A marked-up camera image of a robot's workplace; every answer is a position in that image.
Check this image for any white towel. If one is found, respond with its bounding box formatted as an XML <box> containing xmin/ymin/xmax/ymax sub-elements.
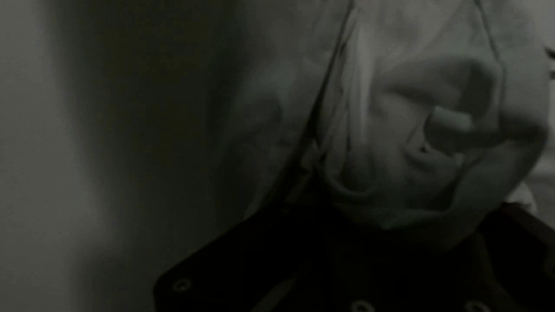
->
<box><xmin>209</xmin><ymin>0</ymin><xmax>549</xmax><ymax>250</ymax></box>

